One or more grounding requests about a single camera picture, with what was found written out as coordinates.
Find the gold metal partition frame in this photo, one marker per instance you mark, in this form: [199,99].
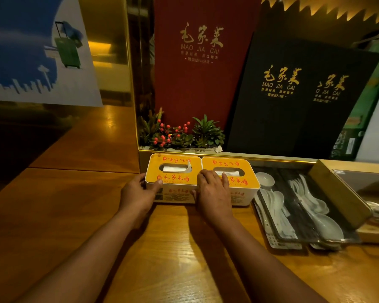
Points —
[132,78]

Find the person's left hand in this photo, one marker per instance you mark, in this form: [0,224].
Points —
[135,198]

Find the person's right middle finger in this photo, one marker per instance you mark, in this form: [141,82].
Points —
[210,177]

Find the artificial red berry sprig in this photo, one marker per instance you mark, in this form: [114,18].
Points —
[172,135]

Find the wooden cutlery box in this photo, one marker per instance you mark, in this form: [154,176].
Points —
[341,192]

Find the artificial green succulent plant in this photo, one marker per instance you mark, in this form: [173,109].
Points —
[150,127]

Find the small white ceramic bowl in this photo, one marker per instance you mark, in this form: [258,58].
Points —
[264,179]

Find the person's right hand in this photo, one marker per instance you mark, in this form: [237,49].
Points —
[214,198]

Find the black menu book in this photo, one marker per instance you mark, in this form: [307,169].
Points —
[271,100]
[344,100]

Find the artificial green leafy plant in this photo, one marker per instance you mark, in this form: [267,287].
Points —
[207,132]

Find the green cardboard box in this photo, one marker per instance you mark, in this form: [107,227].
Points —
[363,116]

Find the person's left forearm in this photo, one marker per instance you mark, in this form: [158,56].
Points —
[91,255]

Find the person's right thumb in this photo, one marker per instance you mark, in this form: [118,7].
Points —
[195,195]

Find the blue and white poster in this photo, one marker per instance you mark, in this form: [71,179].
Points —
[25,59]

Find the yellow and white tissue box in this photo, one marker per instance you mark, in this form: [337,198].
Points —
[177,160]
[243,189]

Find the pile of white ceramic spoons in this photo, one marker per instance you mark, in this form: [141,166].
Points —
[312,211]

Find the red menu book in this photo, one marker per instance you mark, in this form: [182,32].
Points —
[202,81]

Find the person's left thumb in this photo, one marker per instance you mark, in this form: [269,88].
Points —
[154,186]

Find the white perforated plastic tray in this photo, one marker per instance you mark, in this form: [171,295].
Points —
[273,239]

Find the person's right forearm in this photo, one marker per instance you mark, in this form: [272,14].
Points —
[259,268]

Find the metal tray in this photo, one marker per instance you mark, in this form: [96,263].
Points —
[298,217]

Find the person's right little finger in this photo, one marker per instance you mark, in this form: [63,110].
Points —
[226,182]

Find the white tissue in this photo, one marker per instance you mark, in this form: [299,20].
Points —
[233,173]
[177,168]

